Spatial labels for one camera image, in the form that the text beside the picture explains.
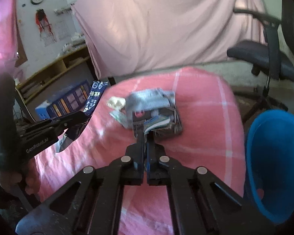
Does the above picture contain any crumpled grey paper wrapper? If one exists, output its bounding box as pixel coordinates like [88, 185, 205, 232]
[107, 88, 176, 129]

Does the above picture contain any pink hanging sheet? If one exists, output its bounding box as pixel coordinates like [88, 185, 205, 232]
[72, 0, 264, 78]

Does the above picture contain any green blue small packet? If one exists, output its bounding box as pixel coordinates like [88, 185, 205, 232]
[143, 115, 171, 134]

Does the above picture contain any dark printed carton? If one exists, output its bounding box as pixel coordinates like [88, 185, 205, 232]
[132, 106, 183, 138]

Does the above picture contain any blue cardboard box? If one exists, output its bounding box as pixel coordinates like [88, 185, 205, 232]
[35, 80, 90, 120]

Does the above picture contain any black office chair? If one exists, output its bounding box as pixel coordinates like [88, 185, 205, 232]
[227, 0, 294, 123]

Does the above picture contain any blue plastic bucket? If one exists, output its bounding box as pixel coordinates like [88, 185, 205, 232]
[244, 109, 294, 225]

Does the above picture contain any dark blue snack bag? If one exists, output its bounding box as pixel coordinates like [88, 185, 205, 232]
[83, 81, 109, 117]

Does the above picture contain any person's left hand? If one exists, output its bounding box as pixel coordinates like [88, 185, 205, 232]
[0, 158, 41, 195]

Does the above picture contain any wooden shelf unit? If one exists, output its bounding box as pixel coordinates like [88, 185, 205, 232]
[16, 44, 96, 123]

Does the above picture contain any pink checked tablecloth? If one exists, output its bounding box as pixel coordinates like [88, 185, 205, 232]
[34, 67, 247, 235]

